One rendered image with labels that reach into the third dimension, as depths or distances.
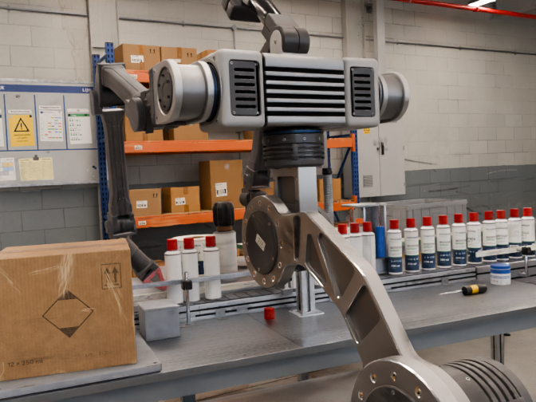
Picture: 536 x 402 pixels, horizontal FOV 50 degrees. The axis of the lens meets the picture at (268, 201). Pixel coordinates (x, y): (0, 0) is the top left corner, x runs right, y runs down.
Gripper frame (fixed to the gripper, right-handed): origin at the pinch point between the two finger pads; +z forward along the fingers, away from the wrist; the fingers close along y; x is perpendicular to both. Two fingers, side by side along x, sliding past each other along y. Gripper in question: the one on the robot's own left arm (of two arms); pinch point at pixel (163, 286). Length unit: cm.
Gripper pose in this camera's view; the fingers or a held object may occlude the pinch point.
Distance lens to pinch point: 184.6
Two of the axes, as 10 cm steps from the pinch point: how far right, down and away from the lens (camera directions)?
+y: -3.8, -0.4, 9.2
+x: -6.9, 6.8, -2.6
